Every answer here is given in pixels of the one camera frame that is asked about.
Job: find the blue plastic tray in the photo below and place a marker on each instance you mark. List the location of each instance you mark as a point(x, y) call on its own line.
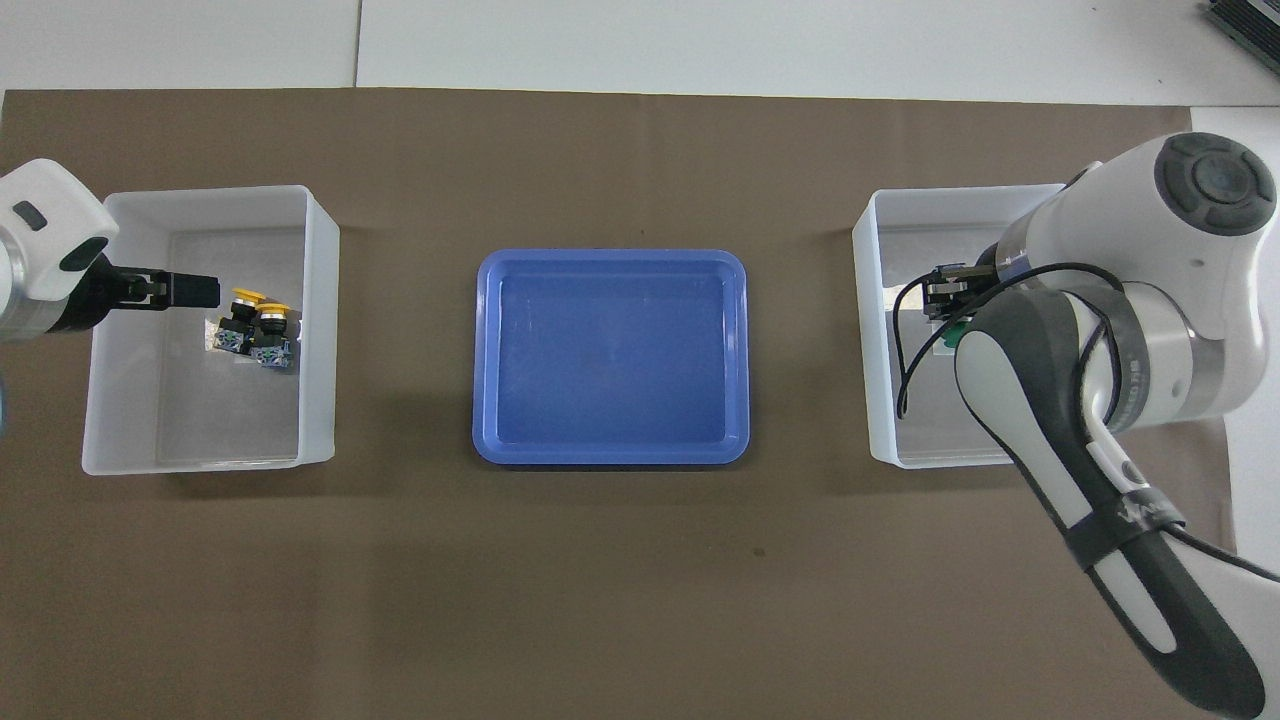
point(610, 430)

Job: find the brown paper table mat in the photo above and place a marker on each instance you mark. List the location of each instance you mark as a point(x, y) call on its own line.
point(640, 600)

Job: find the yellow push button switch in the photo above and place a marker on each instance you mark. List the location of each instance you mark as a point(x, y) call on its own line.
point(232, 325)
point(272, 335)

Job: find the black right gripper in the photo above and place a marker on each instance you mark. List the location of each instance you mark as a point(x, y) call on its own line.
point(975, 282)

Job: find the dark finned metal device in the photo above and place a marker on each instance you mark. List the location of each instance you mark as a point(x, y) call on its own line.
point(1250, 22)

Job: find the translucent white plastic box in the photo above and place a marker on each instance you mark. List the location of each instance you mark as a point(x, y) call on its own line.
point(130, 400)
point(900, 220)

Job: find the green push button switch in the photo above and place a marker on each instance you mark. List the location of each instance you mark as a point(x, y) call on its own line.
point(955, 331)

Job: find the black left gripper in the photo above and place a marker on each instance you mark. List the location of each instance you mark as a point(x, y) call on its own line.
point(100, 290)

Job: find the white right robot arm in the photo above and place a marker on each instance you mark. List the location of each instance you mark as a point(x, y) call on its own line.
point(1200, 190)

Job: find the small white paper label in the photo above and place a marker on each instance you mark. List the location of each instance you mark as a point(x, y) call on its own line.
point(944, 349)

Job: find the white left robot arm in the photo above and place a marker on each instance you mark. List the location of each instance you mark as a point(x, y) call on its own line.
point(45, 220)

